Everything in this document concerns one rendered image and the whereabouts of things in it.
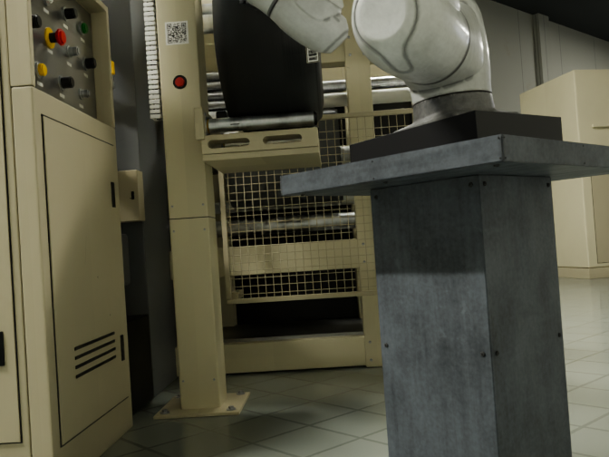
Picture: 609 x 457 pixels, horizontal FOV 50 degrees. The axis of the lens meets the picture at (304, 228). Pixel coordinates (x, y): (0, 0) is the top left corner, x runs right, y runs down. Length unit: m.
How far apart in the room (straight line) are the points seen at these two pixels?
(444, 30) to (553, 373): 0.66
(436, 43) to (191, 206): 1.23
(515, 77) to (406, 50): 8.85
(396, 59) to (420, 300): 0.44
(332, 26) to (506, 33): 8.50
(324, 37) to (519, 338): 0.75
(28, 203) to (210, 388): 0.92
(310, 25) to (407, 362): 0.74
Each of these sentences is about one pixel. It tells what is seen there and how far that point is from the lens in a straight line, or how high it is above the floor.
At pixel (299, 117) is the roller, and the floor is 0.90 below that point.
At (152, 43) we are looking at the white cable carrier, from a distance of 2.27.
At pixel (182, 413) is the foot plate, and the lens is 2.15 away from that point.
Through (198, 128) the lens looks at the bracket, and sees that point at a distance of 2.05.
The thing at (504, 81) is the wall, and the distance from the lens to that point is 9.65.
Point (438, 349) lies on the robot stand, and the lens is 1.23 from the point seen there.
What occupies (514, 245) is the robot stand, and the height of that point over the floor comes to 0.48.
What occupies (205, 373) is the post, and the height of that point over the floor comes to 0.12.
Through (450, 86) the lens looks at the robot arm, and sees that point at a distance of 1.27.
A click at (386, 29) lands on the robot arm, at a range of 1.07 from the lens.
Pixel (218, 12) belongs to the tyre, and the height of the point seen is 1.21.
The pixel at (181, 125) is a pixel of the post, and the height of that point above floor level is 0.92.
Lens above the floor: 0.51
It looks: 1 degrees up
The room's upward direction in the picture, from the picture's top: 4 degrees counter-clockwise
